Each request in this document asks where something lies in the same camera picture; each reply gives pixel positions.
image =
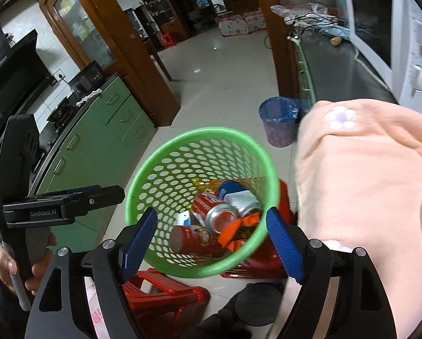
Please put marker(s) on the purple bin with blue bag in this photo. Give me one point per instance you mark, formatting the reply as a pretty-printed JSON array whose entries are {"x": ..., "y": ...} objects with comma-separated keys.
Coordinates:
[{"x": 280, "y": 127}]

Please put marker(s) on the wooden pillar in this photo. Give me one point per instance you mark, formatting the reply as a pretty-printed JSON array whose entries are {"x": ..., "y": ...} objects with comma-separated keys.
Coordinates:
[{"x": 274, "y": 60}]

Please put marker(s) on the peach flower print blanket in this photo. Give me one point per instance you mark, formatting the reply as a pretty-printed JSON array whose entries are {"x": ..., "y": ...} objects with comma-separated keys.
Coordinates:
[{"x": 355, "y": 183}]

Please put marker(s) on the small red stool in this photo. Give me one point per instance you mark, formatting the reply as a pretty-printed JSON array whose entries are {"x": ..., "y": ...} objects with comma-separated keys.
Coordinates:
[{"x": 168, "y": 40}]

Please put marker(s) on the dark wooden display cabinet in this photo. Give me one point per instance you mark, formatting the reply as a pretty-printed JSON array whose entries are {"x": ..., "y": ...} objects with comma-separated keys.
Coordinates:
[{"x": 161, "y": 10}]

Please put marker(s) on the red cartoon printed can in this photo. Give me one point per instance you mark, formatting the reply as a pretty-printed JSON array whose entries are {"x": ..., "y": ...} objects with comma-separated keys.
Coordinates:
[{"x": 193, "y": 240}]

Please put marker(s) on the orange snack wrapper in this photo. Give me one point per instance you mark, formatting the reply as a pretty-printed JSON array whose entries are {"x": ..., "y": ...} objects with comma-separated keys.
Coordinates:
[{"x": 232, "y": 233}]

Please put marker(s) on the crumpled plastic bag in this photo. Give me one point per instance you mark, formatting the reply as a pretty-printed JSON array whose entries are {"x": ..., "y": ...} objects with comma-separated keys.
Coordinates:
[{"x": 285, "y": 10}]

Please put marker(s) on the polka dot storage box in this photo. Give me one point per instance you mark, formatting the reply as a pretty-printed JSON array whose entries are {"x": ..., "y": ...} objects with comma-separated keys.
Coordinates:
[
  {"x": 232, "y": 27},
  {"x": 257, "y": 20}
]

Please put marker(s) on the black gas stove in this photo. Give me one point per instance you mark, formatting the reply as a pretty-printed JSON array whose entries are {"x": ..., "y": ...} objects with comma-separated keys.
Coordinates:
[{"x": 61, "y": 113}]

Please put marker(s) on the green mesh plastic basket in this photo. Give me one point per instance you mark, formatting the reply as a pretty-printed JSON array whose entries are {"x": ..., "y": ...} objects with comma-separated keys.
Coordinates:
[{"x": 168, "y": 169}]

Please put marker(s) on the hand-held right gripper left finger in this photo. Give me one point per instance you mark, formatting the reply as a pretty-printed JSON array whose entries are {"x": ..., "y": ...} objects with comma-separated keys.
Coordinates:
[{"x": 140, "y": 240}]

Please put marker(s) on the white cloth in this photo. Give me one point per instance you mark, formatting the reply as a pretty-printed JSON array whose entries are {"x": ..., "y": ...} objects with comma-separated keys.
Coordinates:
[{"x": 89, "y": 97}]

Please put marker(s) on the silver blue drink can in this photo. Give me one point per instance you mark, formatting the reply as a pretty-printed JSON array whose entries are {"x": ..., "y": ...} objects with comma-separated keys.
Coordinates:
[{"x": 239, "y": 197}]

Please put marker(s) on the small white blue packet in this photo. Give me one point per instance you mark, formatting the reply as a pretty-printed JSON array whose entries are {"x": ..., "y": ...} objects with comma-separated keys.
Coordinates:
[{"x": 182, "y": 218}]

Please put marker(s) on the wall socket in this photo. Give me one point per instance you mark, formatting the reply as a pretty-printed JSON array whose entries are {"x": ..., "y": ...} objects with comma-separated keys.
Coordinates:
[{"x": 57, "y": 76}]

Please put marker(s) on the person's left hand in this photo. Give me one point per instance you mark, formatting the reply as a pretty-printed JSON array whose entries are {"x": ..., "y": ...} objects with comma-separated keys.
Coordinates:
[{"x": 41, "y": 268}]

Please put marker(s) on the wooden glass door cabinet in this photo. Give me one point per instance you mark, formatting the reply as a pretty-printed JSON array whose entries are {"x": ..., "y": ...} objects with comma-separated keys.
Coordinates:
[{"x": 133, "y": 60}]

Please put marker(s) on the red soda can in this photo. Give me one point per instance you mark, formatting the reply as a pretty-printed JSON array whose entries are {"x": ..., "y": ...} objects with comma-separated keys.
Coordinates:
[{"x": 214, "y": 212}]

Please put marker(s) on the yellow plastic wrapper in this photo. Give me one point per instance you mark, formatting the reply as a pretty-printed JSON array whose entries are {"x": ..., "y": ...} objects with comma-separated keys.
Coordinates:
[{"x": 201, "y": 185}]

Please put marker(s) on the green kitchen cabinet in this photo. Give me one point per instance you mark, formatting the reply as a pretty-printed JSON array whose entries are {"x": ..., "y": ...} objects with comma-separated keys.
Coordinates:
[{"x": 119, "y": 120}]

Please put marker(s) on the white microwave oven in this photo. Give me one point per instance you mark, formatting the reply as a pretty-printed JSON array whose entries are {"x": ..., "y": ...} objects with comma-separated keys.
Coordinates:
[{"x": 405, "y": 42}]

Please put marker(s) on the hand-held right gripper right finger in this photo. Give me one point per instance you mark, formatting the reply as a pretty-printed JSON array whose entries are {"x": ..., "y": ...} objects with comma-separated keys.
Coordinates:
[{"x": 283, "y": 243}]

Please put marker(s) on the dark kitchen counter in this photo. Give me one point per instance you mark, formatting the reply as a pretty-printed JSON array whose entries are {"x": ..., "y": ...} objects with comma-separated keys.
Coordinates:
[{"x": 338, "y": 67}]

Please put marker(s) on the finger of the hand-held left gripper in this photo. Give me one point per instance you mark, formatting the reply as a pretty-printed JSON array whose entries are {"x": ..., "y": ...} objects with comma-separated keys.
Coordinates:
[{"x": 98, "y": 197}]

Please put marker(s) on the black range hood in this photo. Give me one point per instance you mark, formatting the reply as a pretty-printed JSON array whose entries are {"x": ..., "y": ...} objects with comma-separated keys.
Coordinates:
[{"x": 9, "y": 88}]

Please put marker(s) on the pink cloth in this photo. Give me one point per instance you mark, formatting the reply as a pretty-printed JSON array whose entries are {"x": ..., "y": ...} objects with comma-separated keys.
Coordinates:
[{"x": 94, "y": 310}]

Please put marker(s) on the small tan lump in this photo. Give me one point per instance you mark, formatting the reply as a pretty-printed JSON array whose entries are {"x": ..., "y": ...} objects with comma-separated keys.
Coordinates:
[{"x": 336, "y": 41}]

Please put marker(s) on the small black appliance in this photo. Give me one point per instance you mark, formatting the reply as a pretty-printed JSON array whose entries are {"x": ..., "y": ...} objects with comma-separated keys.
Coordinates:
[{"x": 87, "y": 77}]

